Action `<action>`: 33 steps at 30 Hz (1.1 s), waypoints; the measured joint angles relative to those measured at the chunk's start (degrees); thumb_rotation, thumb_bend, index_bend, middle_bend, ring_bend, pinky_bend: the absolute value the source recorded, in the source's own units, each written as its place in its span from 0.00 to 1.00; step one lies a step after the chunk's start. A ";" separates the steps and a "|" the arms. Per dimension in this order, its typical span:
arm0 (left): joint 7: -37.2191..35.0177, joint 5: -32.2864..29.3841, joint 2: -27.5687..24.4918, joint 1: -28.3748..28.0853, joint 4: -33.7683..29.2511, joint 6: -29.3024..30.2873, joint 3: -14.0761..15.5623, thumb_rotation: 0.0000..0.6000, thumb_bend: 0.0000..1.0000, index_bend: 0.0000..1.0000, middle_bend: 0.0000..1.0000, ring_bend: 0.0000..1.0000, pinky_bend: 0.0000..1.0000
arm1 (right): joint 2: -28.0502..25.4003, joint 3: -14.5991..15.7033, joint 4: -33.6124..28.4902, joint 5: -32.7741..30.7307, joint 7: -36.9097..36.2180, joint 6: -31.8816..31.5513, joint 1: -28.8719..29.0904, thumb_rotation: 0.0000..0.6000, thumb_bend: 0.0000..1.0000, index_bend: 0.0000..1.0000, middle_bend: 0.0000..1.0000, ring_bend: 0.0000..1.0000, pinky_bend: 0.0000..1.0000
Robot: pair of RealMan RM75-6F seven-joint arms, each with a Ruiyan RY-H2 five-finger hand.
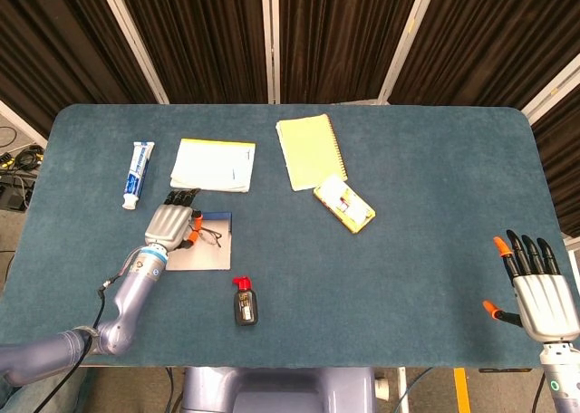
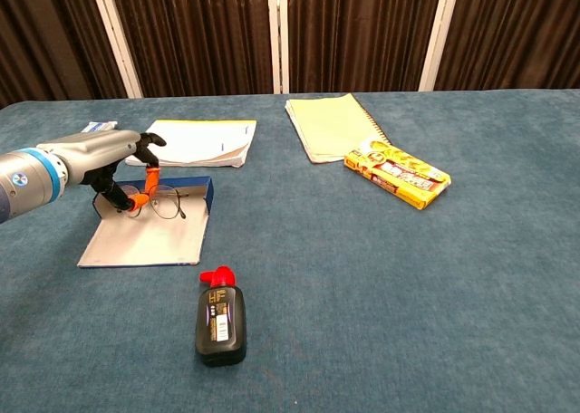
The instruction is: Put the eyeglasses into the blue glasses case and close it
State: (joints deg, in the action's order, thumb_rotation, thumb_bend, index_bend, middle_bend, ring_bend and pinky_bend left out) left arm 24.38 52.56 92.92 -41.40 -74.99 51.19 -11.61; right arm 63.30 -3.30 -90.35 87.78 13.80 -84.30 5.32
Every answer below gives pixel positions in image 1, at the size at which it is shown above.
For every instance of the lilac robot torso base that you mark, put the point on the lilac robot torso base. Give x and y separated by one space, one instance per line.
281 390

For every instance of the blue white toothpaste tube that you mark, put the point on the blue white toothpaste tube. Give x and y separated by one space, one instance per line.
136 173

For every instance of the yellow printed snack box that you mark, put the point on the yellow printed snack box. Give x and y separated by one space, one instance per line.
344 204

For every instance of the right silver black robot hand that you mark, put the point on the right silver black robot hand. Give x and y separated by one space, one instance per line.
544 304

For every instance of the white partition frame post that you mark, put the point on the white partition frame post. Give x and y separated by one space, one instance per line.
550 91
406 40
22 125
132 39

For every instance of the yellow floor tape strip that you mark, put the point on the yellow floor tape strip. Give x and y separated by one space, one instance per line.
461 390

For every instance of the white double partition post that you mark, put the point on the white double partition post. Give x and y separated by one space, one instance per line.
270 37

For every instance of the yellow spiral notebook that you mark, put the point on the yellow spiral notebook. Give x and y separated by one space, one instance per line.
308 150

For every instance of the blue box with white lining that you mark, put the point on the blue box with white lining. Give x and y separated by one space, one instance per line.
204 259

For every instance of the white table leg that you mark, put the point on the white table leg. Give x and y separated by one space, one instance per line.
403 390

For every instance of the thin black metal eyeglasses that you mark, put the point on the thin black metal eyeglasses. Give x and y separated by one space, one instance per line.
209 237

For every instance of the right lilac robot arm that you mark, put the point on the right lilac robot arm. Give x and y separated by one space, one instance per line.
564 381

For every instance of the white notepad yellow edge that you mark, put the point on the white notepad yellow edge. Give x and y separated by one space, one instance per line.
213 164

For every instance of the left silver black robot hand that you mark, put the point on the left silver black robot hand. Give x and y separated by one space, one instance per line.
167 225

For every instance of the black floor box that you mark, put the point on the black floor box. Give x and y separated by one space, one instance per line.
13 198

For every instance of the black ink bottle red cap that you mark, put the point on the black ink bottle red cap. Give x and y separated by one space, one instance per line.
245 309

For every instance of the blue felt table cover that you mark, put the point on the blue felt table cover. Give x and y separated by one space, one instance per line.
408 204

